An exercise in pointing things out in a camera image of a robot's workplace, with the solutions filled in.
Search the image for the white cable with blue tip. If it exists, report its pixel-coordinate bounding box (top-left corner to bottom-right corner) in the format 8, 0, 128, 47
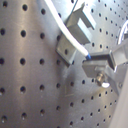
44, 0, 94, 62

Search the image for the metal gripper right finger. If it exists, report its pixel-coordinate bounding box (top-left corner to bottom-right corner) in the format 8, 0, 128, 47
91, 44, 128, 66

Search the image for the metal U-shaped cable clip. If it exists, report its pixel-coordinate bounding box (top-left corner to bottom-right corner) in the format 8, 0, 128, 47
56, 5, 96, 64

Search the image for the perforated metal breadboard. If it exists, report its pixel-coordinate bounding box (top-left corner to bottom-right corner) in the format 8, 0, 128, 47
0, 0, 128, 128

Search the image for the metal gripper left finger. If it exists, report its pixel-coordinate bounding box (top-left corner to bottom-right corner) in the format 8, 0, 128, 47
82, 62, 127, 95

